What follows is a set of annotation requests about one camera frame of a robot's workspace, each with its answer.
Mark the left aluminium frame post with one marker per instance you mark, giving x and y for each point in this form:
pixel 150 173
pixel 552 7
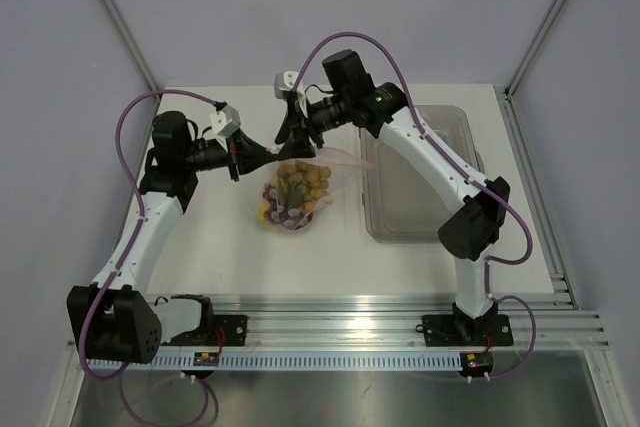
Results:
pixel 129 43

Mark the aluminium mounting rail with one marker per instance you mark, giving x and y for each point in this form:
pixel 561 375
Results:
pixel 374 341

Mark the right aluminium frame post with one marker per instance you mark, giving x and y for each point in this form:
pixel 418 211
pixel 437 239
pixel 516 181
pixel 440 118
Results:
pixel 545 28

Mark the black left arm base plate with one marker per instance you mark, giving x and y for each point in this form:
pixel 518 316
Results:
pixel 230 330

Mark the yellow banana bunch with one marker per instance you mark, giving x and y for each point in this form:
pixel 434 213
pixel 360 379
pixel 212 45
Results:
pixel 264 213

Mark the clear grey plastic bin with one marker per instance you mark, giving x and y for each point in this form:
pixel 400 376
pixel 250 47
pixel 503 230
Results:
pixel 400 206

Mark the small circuit board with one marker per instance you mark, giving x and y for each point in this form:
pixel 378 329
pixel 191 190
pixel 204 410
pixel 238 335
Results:
pixel 477 363
pixel 206 359

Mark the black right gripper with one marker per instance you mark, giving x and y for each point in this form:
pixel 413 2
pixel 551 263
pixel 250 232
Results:
pixel 298 145

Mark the red grape bunch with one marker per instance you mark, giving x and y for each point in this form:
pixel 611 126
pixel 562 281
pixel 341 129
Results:
pixel 292 214

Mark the brown longan bunch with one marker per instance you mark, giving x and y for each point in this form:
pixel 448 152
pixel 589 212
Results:
pixel 313 179

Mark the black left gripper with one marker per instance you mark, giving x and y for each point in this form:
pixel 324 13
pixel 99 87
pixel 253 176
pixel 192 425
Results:
pixel 249 155

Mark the left small circuit board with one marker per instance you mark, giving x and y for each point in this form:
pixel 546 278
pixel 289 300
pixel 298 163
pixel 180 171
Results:
pixel 206 359

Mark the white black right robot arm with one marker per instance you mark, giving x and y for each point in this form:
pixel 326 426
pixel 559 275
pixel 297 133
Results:
pixel 474 202

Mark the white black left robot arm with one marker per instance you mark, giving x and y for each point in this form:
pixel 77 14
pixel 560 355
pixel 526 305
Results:
pixel 111 318

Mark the right small circuit board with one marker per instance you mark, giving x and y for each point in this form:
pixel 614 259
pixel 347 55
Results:
pixel 477 363

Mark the clear red-dotted zip bag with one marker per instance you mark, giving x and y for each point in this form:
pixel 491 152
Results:
pixel 346 169

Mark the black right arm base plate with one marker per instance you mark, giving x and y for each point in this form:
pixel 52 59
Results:
pixel 444 330

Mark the aluminium frame post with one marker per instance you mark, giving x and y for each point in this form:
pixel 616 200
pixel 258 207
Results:
pixel 545 28
pixel 129 43

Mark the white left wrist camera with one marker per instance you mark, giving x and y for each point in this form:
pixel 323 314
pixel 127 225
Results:
pixel 225 122

